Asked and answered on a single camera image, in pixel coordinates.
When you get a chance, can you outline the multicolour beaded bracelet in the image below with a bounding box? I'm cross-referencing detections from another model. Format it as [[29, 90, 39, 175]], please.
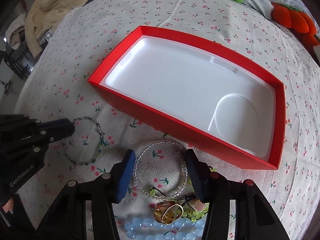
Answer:
[[62, 116, 105, 166]]

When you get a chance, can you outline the clear beaded bracelet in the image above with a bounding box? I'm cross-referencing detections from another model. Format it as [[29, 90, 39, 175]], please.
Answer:
[[133, 140, 189, 201]]

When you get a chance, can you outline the orange pumpkin plush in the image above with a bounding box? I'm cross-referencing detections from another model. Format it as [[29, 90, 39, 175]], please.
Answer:
[[271, 3, 319, 55]]

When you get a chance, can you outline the gold amber ring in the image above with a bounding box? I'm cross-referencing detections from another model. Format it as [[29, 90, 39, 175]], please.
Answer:
[[153, 201, 185, 225]]

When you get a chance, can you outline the beige quilted blanket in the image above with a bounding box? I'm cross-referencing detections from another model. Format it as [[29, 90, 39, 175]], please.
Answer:
[[5, 0, 101, 59]]

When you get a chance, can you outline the cherry print bed sheet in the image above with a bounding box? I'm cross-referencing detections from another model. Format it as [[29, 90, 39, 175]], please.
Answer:
[[15, 0, 319, 239]]

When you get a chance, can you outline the left hand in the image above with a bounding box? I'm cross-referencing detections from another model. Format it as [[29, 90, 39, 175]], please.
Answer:
[[2, 197, 14, 213]]

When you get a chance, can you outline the red jewelry box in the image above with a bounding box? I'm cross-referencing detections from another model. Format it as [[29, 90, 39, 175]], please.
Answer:
[[89, 26, 286, 170]]

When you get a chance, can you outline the yellow-green beaded cord bracelet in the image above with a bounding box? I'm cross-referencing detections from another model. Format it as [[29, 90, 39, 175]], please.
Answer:
[[149, 166, 218, 222]]

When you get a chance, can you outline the light blue bead bracelet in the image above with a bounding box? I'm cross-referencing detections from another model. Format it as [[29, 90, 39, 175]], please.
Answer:
[[124, 217, 206, 240]]

